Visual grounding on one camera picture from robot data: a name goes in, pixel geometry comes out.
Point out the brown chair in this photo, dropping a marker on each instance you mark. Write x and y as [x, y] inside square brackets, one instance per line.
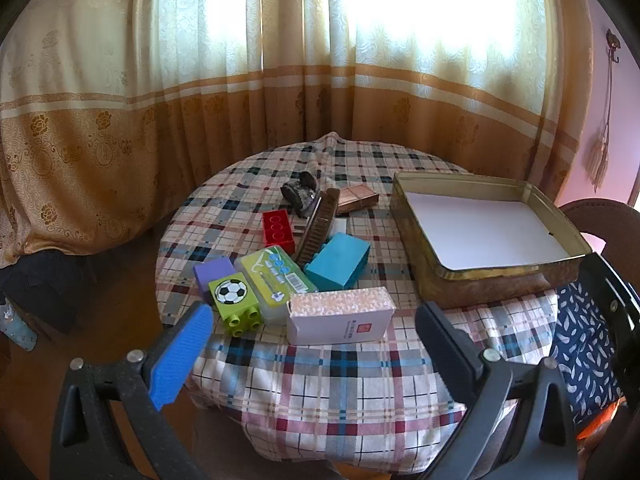
[600, 215]

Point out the gold metal tin box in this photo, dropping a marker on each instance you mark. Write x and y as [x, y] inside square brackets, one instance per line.
[480, 287]

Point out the pink patterned cardboard box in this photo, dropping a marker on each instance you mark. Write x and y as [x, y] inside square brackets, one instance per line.
[335, 315]

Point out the blue patterned cloth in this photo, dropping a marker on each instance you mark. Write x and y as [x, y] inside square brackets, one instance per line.
[15, 325]

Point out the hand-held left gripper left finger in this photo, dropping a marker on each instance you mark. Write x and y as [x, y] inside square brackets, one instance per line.
[182, 350]

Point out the red plastic box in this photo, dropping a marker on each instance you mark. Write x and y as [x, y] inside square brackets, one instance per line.
[277, 230]

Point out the white paper liner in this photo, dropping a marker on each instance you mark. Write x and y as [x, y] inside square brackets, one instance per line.
[475, 230]

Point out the purple block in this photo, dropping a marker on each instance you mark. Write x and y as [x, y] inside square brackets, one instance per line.
[212, 275]

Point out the curtain tieback tassel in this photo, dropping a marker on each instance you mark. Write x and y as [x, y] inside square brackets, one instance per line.
[600, 150]

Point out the metal wall hook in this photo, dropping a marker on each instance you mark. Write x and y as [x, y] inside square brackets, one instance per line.
[612, 40]

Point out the cream and orange curtain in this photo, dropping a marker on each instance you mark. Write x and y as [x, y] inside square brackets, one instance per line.
[150, 110]

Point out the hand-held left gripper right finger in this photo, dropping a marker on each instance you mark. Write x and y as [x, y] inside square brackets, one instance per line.
[445, 350]

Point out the green soccer ball block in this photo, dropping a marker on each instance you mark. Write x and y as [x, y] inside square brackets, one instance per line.
[230, 292]

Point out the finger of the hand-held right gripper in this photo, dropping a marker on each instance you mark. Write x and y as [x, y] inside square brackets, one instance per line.
[617, 310]

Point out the dark cloth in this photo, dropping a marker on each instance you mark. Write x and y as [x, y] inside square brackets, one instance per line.
[45, 280]

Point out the teal building block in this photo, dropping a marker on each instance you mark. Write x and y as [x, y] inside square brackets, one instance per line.
[335, 260]

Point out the copper metal box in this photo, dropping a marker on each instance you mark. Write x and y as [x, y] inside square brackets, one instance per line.
[357, 195]

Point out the orange cloth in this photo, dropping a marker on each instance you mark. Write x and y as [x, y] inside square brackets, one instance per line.
[600, 420]

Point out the grey toy tank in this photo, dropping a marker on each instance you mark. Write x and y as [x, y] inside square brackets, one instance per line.
[297, 192]

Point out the clear case with green label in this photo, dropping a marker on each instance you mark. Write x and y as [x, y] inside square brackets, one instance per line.
[272, 275]

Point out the wooden brush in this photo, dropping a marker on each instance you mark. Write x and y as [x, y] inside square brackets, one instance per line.
[317, 225]

